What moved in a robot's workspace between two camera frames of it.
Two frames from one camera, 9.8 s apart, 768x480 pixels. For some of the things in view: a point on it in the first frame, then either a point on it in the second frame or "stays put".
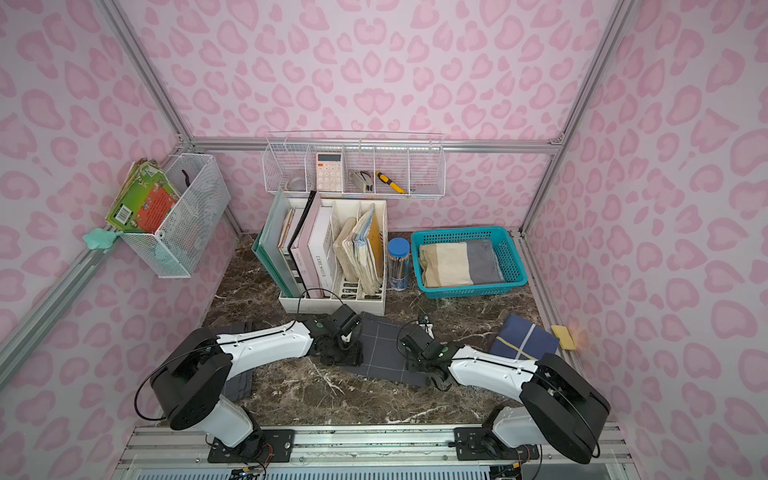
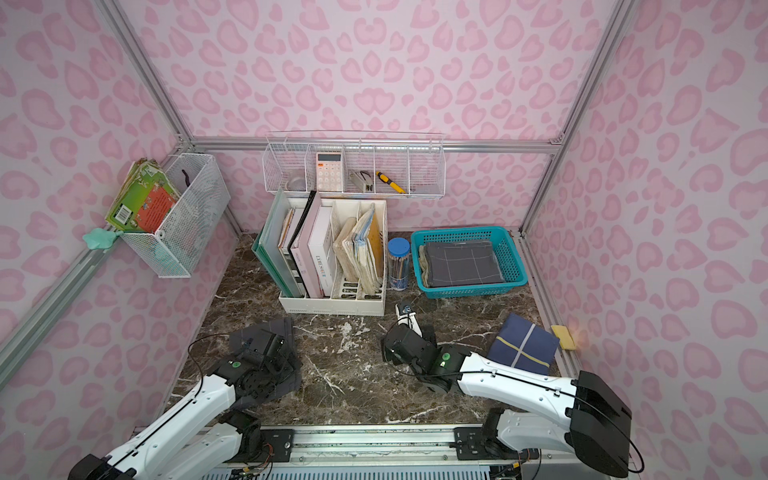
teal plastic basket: [509, 260] stays put
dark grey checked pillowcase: [382, 351] to [455, 263]
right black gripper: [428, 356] stays put
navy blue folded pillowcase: [520, 339] stays put
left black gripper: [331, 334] to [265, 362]
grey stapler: [362, 180] stays put
